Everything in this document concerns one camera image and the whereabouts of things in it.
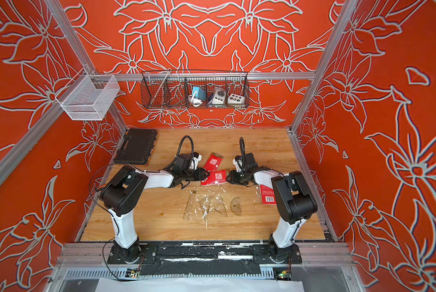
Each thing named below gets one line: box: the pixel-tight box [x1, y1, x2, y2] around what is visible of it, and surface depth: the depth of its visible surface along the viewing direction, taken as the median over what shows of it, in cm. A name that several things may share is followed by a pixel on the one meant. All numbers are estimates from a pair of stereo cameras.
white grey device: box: [207, 86, 227, 105], surface depth 93 cm
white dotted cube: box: [227, 93, 246, 105], surface depth 96 cm
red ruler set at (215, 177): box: [200, 169, 228, 187], surface depth 97 cm
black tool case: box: [113, 128, 158, 165], surface depth 106 cm
